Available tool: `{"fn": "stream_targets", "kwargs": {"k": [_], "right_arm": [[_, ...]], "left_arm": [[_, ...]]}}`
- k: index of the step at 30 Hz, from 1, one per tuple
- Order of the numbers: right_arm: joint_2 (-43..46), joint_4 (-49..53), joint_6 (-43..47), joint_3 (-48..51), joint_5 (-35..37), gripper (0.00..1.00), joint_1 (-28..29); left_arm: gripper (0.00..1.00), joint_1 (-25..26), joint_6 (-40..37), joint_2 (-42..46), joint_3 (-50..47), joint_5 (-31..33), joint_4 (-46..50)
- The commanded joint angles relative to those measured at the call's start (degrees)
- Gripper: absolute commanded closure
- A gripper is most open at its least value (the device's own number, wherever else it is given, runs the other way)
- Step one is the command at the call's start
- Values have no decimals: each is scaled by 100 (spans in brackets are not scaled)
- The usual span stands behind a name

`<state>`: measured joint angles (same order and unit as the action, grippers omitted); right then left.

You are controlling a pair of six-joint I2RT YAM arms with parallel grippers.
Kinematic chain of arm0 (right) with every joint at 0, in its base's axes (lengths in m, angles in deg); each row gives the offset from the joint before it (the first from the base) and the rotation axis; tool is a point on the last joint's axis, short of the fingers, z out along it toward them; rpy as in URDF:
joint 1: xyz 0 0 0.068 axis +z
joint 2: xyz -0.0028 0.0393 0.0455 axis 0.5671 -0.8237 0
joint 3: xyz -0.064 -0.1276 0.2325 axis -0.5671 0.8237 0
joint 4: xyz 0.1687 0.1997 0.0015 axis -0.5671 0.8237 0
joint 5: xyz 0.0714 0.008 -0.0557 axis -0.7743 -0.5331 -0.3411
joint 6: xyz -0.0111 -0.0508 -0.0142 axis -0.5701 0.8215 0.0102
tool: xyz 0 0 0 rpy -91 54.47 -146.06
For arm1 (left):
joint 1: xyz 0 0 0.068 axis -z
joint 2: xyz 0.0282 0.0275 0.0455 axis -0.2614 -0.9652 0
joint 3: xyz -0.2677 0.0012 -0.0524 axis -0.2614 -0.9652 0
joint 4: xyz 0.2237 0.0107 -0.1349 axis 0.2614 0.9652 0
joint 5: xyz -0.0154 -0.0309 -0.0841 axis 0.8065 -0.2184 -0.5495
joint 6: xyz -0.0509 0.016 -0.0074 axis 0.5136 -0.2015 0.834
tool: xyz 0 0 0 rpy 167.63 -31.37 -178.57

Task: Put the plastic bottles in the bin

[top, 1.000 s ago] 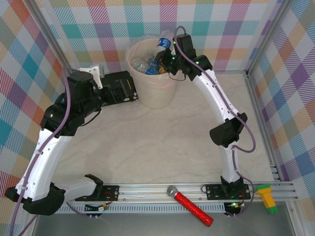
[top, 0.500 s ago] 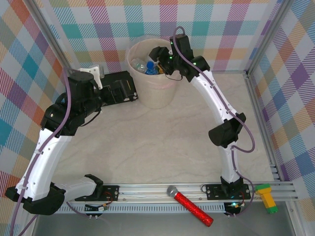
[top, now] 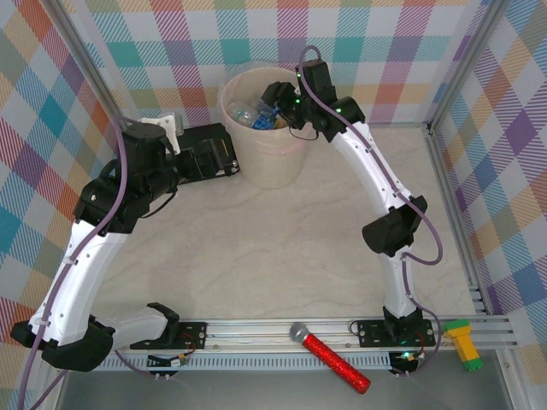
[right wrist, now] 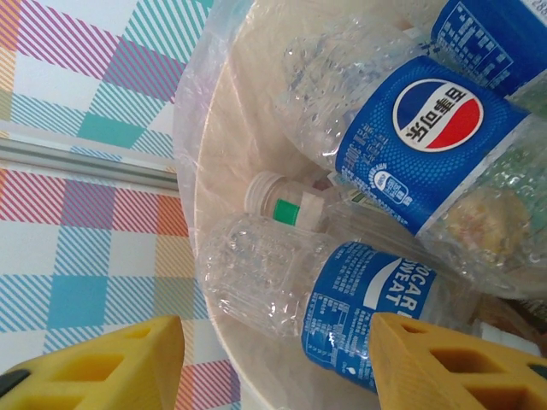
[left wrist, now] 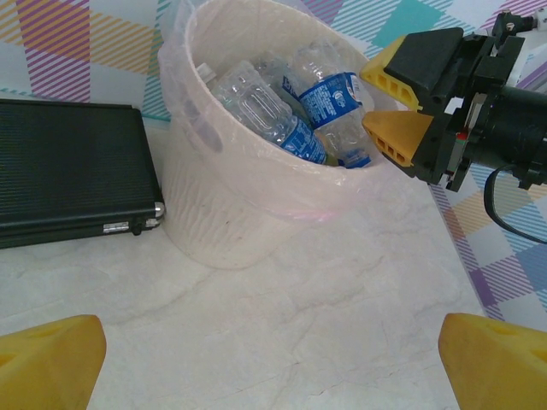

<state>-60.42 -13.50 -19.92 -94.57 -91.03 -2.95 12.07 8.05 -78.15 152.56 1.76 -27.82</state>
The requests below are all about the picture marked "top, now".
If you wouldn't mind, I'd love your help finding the Pepsi label clear bottle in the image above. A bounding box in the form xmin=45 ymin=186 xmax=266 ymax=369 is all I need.
xmin=251 ymin=109 xmax=277 ymax=132

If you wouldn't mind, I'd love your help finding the clear bottle green cap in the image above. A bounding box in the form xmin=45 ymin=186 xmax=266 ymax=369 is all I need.
xmin=226 ymin=100 xmax=257 ymax=126

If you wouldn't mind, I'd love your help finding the clear plastic bin liner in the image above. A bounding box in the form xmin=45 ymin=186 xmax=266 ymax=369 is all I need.
xmin=220 ymin=61 xmax=321 ymax=155

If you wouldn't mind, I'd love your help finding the beige plastic bin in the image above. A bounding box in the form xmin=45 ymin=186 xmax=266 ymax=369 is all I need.
xmin=221 ymin=67 xmax=318 ymax=191

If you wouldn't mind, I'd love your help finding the black hard case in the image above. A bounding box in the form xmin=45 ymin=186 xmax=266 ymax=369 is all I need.
xmin=173 ymin=122 xmax=241 ymax=184

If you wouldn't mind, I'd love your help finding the small power connector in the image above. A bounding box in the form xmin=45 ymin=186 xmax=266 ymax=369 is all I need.
xmin=147 ymin=352 xmax=189 ymax=381
xmin=391 ymin=350 xmax=428 ymax=379

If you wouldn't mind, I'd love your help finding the red glitter microphone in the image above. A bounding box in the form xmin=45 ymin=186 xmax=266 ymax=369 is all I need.
xmin=289 ymin=322 xmax=372 ymax=395

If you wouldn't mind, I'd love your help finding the yellow green toy block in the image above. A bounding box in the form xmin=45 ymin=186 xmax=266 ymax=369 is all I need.
xmin=443 ymin=319 xmax=486 ymax=372

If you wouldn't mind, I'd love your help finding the aluminium back rail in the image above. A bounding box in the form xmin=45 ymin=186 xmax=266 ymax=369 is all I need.
xmin=177 ymin=122 xmax=431 ymax=132

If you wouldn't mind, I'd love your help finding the aluminium frame post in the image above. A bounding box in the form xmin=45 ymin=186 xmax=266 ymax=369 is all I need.
xmin=44 ymin=0 xmax=132 ymax=138
xmin=426 ymin=0 xmax=513 ymax=136

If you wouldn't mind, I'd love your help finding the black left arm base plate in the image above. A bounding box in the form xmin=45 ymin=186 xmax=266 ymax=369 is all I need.
xmin=130 ymin=320 xmax=209 ymax=351

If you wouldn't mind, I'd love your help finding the aluminium front rail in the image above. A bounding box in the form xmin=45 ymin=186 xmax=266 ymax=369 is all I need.
xmin=45 ymin=316 xmax=514 ymax=355

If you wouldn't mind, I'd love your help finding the aluminium side rail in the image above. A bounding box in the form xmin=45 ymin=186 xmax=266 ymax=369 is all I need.
xmin=426 ymin=130 xmax=492 ymax=316

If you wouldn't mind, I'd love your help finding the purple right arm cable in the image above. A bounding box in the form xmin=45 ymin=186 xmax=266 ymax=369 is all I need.
xmin=297 ymin=44 xmax=444 ymax=379

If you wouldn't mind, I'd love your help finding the slotted grey cable duct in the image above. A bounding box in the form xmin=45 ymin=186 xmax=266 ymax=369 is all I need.
xmin=68 ymin=356 xmax=394 ymax=372

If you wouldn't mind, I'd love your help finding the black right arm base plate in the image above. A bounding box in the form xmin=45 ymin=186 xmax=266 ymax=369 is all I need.
xmin=356 ymin=319 xmax=437 ymax=348

